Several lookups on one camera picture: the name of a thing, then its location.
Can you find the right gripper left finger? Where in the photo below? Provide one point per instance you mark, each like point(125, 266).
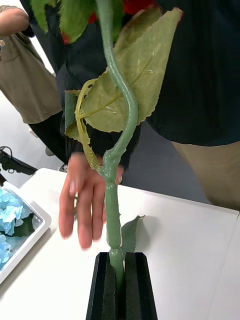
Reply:
point(102, 295)

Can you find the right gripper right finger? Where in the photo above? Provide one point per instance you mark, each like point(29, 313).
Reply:
point(140, 295)

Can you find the red rose with leaves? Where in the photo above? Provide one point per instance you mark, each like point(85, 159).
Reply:
point(112, 200)

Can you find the person's forearm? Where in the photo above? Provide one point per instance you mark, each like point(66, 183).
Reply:
point(12, 21)
point(72, 148)

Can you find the person's hand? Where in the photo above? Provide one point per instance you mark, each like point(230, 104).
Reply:
point(85, 200)

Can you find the shallow white box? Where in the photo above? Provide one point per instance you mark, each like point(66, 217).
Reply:
point(42, 220)

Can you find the pale blue flower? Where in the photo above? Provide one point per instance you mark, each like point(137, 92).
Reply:
point(10, 207)
point(3, 247)

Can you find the black tripod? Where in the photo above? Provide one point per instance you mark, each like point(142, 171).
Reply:
point(17, 165)

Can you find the person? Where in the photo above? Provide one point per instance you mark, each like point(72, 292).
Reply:
point(200, 75)
point(25, 87)

